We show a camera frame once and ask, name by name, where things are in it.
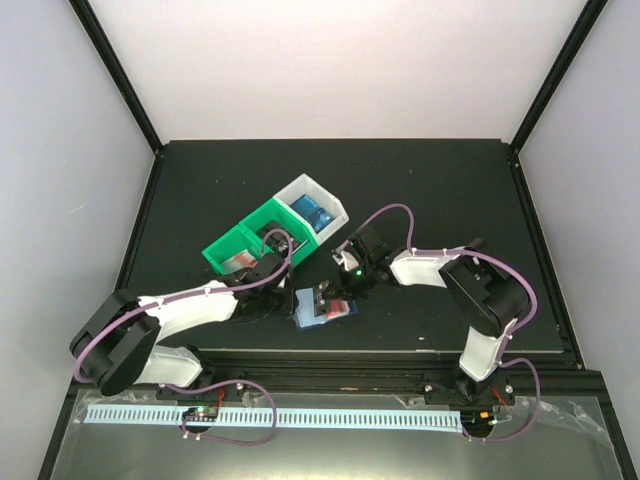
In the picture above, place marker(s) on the left frame post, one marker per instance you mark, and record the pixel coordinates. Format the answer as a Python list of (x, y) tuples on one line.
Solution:
[(98, 37)]

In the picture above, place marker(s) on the frame post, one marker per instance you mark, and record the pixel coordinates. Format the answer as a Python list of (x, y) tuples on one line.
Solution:
[(98, 37), (576, 38)]

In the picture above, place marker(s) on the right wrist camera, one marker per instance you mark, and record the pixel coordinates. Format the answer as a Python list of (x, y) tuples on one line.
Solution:
[(362, 248)]

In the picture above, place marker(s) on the near green plastic bin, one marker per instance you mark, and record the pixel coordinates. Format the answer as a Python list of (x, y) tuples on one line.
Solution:
[(236, 240)]

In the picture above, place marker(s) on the blue card holder wallet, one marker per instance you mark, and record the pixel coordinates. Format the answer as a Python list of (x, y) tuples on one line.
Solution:
[(303, 314)]

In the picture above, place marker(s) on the blue cards in white bin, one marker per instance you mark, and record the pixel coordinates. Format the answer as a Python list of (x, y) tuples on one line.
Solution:
[(314, 214)]

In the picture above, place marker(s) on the right frame post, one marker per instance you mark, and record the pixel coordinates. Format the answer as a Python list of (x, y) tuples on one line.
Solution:
[(576, 38)]

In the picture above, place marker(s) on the orange cards in near bin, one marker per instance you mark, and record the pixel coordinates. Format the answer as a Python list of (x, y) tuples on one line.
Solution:
[(238, 261)]

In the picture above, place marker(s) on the right controller board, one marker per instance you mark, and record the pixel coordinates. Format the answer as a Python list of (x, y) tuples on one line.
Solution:
[(481, 418)]

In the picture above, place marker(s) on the red circle credit card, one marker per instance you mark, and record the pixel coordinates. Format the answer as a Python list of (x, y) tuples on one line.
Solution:
[(338, 309)]

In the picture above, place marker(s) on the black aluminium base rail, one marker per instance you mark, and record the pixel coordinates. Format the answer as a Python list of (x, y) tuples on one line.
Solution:
[(324, 372)]

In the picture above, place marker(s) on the white slotted cable duct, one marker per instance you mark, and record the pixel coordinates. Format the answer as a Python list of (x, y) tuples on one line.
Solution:
[(291, 418)]

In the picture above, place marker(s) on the middle green plastic bin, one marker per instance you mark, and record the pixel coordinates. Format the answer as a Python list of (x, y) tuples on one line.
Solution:
[(273, 211)]

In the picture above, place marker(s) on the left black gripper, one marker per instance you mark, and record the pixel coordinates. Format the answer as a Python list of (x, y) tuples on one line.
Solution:
[(288, 305)]

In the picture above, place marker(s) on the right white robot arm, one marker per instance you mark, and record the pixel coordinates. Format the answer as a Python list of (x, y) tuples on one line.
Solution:
[(495, 298)]

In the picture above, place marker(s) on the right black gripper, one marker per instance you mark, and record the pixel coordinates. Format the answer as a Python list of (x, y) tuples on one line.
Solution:
[(345, 292)]

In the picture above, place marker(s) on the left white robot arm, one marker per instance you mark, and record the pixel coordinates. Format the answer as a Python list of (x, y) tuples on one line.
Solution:
[(121, 344)]

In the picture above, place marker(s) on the green plastic bin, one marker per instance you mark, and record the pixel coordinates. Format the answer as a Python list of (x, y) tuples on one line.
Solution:
[(236, 240), (273, 211)]

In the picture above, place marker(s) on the left controller board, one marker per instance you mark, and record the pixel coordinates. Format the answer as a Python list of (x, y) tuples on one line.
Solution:
[(200, 414)]

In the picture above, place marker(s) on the controller board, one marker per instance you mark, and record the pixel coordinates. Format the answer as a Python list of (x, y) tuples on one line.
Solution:
[(481, 418), (200, 414)]

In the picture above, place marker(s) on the black cards in green bin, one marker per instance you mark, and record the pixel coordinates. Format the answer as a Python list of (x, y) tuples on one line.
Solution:
[(278, 239)]

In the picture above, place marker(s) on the white plastic bin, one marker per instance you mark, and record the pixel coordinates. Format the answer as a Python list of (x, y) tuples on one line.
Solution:
[(305, 185)]

